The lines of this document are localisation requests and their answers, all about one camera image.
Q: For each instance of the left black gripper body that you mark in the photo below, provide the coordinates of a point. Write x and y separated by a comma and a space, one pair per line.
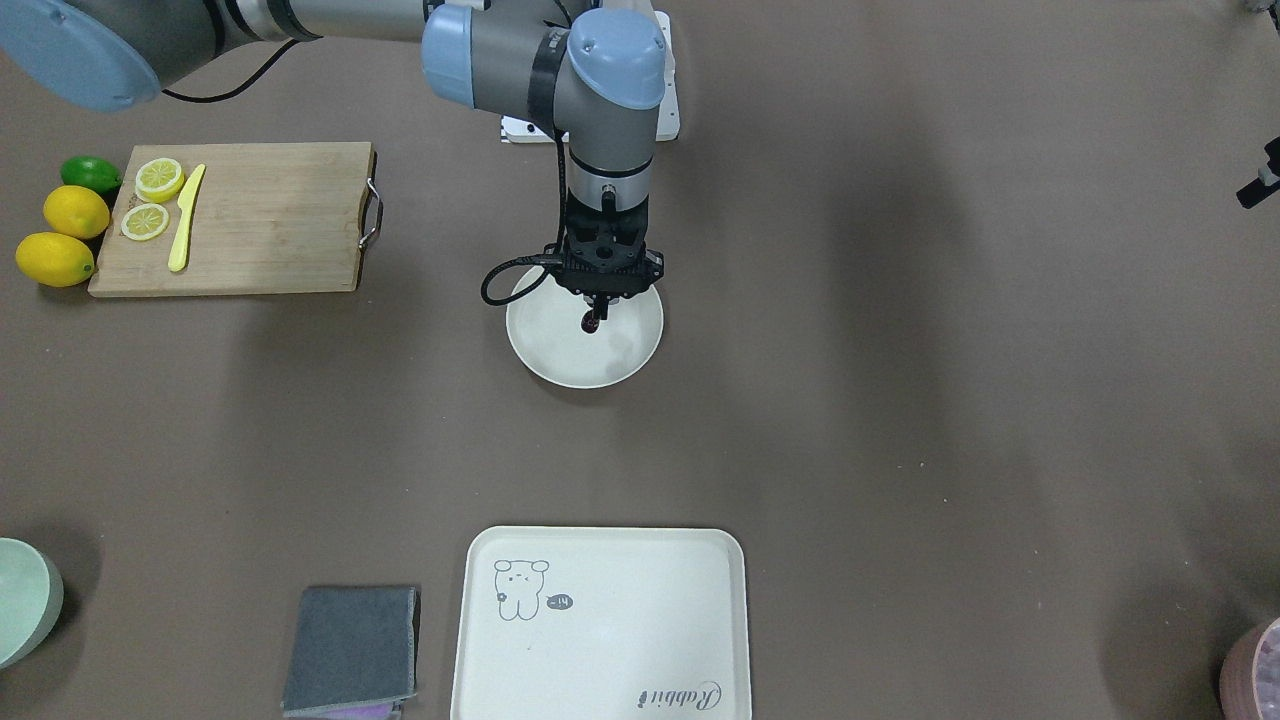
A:
1253, 193

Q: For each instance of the pink bowl with ice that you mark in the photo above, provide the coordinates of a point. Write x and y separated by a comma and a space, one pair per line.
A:
1249, 676

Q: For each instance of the far whole lemon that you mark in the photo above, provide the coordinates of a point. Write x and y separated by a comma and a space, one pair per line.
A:
55, 259

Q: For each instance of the grey folded cloth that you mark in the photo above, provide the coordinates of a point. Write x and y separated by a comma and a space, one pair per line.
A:
353, 654

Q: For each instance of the yellow plastic knife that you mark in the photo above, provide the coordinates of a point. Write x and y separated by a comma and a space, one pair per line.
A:
178, 257

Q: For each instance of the whole lemon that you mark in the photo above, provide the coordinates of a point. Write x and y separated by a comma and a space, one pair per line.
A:
55, 259
76, 211

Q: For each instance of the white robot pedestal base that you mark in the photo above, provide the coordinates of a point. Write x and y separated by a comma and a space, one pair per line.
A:
514, 130

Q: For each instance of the cream rabbit tray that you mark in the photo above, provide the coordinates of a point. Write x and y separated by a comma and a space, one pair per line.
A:
603, 623

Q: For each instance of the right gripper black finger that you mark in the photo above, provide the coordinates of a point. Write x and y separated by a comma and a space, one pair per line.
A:
600, 303

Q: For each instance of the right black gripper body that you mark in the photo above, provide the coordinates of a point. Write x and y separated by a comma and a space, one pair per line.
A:
597, 311

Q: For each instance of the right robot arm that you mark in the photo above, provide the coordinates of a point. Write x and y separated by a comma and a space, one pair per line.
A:
589, 75

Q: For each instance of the dark red cherry pair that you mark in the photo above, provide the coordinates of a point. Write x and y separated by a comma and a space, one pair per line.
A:
590, 322

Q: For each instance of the upper lemon slice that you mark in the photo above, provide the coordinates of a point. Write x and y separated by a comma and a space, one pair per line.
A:
159, 180

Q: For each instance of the cream round plate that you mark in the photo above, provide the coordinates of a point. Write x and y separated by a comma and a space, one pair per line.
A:
545, 331

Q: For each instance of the lower lemon slice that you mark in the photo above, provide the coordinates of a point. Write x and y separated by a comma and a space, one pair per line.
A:
145, 222

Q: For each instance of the lemon slice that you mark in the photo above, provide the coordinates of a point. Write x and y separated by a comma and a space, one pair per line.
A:
145, 222
159, 180

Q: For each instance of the green lime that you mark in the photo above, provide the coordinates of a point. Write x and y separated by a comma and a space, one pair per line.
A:
96, 174

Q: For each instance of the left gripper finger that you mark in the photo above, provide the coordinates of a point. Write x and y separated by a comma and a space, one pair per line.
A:
1253, 193

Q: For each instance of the near whole lemon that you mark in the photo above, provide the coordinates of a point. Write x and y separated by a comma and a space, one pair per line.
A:
76, 211

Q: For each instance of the mint green bowl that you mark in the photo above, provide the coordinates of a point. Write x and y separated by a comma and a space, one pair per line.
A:
32, 594

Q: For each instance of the bamboo cutting board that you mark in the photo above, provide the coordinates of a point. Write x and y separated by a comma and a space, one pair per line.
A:
269, 218

